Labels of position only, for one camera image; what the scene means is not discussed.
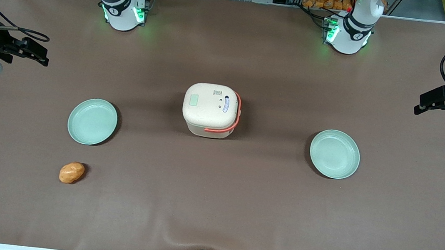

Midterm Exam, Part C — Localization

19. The brown table mat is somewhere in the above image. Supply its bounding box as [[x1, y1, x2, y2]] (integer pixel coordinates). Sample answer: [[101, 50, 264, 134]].
[[0, 0, 445, 250]]

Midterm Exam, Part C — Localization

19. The light green plate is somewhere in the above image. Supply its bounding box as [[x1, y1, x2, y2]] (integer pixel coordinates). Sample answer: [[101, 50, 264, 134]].
[[307, 127, 363, 182], [66, 96, 120, 148]]

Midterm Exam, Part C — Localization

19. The cream rice cooker orange handle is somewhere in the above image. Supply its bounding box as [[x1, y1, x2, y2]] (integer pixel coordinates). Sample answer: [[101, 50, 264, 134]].
[[180, 81, 244, 141]]

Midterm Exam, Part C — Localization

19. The orange-brown bread roll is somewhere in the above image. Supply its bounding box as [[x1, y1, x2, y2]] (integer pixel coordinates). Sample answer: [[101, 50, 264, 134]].
[[58, 160, 86, 186]]

